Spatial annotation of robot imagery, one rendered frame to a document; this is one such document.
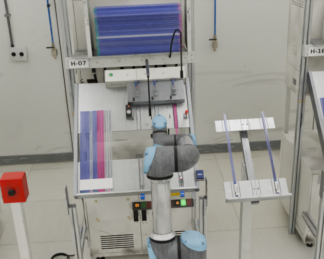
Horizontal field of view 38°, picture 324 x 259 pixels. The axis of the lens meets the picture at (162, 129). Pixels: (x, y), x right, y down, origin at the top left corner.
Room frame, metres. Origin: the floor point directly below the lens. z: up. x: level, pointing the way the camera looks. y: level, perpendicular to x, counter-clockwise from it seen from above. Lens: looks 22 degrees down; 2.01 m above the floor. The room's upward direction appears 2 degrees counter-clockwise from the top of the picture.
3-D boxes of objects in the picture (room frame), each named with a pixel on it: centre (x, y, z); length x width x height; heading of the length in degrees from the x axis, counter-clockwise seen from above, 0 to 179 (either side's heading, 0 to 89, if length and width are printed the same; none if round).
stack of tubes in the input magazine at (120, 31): (2.78, 0.11, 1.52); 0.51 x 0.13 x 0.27; 92
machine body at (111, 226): (2.90, 0.18, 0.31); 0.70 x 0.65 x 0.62; 92
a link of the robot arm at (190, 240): (1.74, -0.11, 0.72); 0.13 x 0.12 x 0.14; 90
